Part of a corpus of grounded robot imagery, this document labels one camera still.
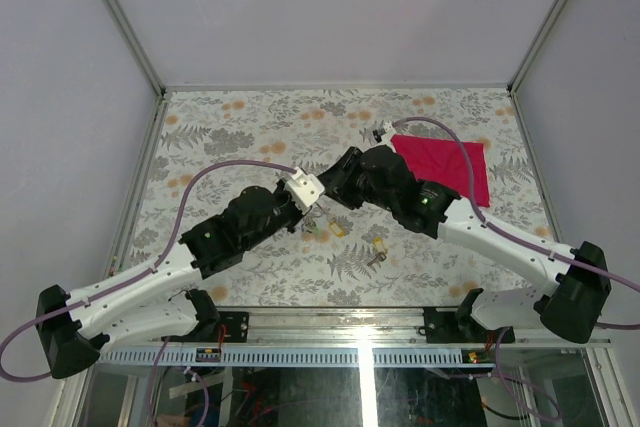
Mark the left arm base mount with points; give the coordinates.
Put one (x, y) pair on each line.
(230, 327)

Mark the metal keyring with clips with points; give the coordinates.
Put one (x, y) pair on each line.
(315, 220)

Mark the left aluminium frame post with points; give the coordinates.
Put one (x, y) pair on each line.
(134, 46)

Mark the right aluminium frame post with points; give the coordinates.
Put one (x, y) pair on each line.
(543, 32)

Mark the aluminium frame post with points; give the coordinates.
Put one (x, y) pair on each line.
(134, 46)
(543, 32)

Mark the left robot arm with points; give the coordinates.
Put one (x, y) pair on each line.
(77, 326)

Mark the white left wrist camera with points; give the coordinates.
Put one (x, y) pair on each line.
(305, 189)

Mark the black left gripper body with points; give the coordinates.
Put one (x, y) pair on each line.
(287, 217)

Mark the aluminium front rail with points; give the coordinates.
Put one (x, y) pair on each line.
(312, 337)

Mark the key with yellow tag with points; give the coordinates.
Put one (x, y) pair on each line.
(380, 252)

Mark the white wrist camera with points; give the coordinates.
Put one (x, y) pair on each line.
(384, 133)
(305, 189)

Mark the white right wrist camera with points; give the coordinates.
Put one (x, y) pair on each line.
(384, 133)

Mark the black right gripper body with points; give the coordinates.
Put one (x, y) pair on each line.
(352, 186)

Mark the key with white-yellow tag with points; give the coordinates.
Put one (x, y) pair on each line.
(335, 227)

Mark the red folded cloth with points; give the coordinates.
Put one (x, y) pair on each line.
(442, 161)

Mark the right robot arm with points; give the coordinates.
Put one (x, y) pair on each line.
(567, 287)

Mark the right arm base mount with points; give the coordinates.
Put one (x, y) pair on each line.
(441, 326)

